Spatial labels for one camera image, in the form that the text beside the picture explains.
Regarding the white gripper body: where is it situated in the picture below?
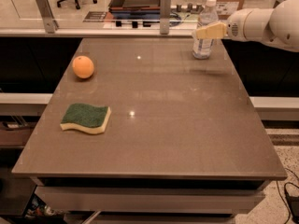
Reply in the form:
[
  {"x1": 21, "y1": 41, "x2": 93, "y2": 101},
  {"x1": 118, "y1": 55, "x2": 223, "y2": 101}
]
[{"x1": 227, "y1": 10, "x2": 249, "y2": 41}]

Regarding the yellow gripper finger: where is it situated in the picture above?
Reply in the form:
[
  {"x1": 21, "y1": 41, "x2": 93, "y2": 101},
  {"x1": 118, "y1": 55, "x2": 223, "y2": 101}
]
[{"x1": 192, "y1": 21, "x2": 227, "y2": 39}]

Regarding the clear plastic water bottle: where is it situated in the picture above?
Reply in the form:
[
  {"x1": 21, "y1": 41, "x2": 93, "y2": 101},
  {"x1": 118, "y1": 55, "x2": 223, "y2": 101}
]
[{"x1": 192, "y1": 0, "x2": 219, "y2": 60}]

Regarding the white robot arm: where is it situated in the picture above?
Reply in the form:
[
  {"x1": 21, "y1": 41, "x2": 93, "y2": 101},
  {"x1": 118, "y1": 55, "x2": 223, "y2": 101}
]
[{"x1": 192, "y1": 0, "x2": 299, "y2": 52}]

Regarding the orange fruit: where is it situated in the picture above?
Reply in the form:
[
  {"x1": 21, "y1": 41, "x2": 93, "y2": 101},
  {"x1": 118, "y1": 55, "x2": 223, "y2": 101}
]
[{"x1": 72, "y1": 56, "x2": 94, "y2": 79}]

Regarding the green yellow scrub sponge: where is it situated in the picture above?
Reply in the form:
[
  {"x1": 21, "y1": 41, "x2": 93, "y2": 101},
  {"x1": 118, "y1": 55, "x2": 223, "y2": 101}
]
[{"x1": 60, "y1": 104, "x2": 111, "y2": 134}]

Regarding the grey table drawer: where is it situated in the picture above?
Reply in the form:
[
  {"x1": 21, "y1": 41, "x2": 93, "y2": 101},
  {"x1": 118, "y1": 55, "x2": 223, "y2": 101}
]
[{"x1": 36, "y1": 187, "x2": 264, "y2": 215}]

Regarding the middle metal glass post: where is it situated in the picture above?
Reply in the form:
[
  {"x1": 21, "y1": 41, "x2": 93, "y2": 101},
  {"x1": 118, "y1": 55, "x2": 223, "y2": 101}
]
[{"x1": 160, "y1": 0, "x2": 171, "y2": 35}]

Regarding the left metal glass post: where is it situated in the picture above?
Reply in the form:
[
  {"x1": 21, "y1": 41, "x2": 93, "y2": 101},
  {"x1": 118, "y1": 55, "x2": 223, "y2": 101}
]
[{"x1": 36, "y1": 0, "x2": 58, "y2": 34}]

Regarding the black power adapter with cable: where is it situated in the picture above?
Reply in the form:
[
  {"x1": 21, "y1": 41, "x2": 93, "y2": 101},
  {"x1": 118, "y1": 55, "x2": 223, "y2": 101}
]
[{"x1": 276, "y1": 181, "x2": 299, "y2": 224}]

